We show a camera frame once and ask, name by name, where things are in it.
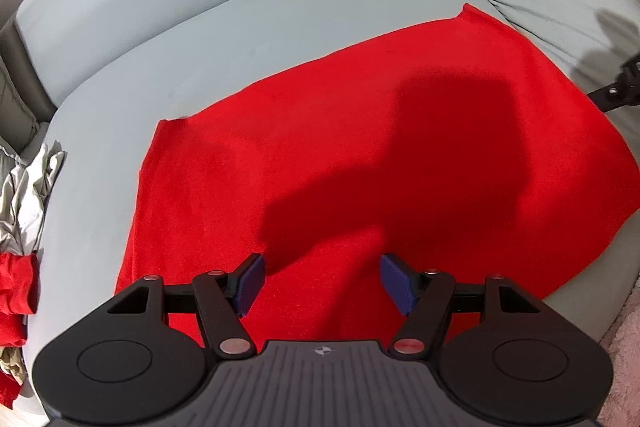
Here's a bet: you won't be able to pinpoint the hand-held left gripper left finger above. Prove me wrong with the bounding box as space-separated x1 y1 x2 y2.
107 253 266 360

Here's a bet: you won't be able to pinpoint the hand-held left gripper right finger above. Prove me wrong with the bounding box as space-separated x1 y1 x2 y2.
379 253 543 362

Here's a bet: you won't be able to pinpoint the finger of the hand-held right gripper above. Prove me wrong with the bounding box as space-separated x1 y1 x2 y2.
587 59 640 114

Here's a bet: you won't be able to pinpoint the red sweater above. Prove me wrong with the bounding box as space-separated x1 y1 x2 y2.
114 3 640 343

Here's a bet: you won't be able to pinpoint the red pants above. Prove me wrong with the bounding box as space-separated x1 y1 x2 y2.
0 251 41 410

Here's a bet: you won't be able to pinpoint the white grey garment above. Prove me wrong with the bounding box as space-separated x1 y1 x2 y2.
0 142 67 258

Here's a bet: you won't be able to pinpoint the pink fluffy cloth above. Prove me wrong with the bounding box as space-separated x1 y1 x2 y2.
597 277 640 427

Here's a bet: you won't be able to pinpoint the khaki garment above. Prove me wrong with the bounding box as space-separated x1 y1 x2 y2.
0 344 28 388

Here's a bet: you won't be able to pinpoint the grey sofa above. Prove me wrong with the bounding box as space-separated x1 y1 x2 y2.
0 0 640 418

